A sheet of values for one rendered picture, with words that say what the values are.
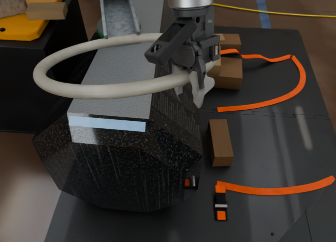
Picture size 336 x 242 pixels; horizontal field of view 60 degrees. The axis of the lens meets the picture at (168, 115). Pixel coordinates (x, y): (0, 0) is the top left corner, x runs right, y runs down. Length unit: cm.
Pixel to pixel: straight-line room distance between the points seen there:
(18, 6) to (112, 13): 80
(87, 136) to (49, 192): 86
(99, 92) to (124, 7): 71
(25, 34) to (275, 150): 168
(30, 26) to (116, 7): 67
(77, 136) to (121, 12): 52
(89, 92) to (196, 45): 23
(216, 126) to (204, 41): 140
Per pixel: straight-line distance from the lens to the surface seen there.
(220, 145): 189
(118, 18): 119
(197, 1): 58
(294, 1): 378
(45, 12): 180
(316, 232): 139
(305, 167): 211
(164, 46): 57
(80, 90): 62
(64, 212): 189
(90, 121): 118
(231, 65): 242
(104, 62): 140
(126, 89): 59
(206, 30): 64
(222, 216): 179
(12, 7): 191
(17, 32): 178
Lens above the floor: 168
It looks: 50 degrees down
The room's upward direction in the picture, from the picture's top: straight up
